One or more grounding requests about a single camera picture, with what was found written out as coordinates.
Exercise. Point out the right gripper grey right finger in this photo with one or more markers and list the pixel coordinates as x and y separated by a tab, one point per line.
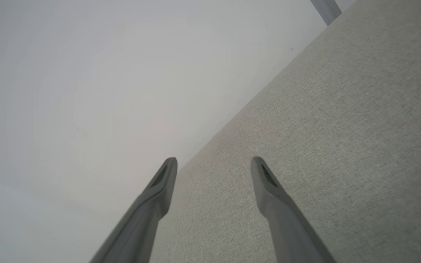
283	219

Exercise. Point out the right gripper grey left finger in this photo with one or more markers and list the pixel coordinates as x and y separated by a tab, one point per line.
148	212

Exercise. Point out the grey metal pole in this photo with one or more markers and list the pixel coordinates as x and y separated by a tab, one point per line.
326	10

